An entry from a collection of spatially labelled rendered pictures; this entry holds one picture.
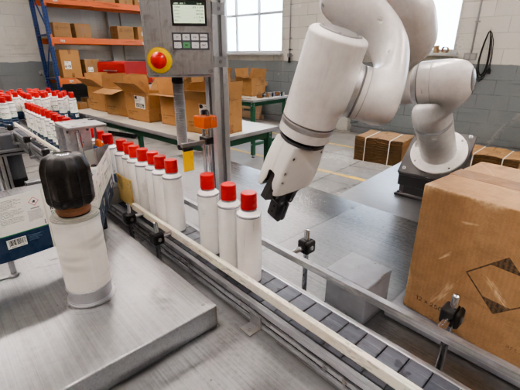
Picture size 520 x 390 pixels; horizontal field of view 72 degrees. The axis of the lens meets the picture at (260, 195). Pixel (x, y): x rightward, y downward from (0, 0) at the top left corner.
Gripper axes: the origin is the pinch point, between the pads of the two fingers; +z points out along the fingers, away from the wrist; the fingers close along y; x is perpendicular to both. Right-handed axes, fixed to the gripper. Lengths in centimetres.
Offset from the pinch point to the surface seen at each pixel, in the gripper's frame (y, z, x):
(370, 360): 4.2, 6.5, 28.0
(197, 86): -117, 69, -193
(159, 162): 1.5, 15.2, -40.4
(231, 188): 0.9, 3.8, -12.1
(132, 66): -215, 182, -511
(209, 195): 1.2, 10.2, -18.3
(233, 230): 1.4, 12.2, -8.1
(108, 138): 1, 28, -75
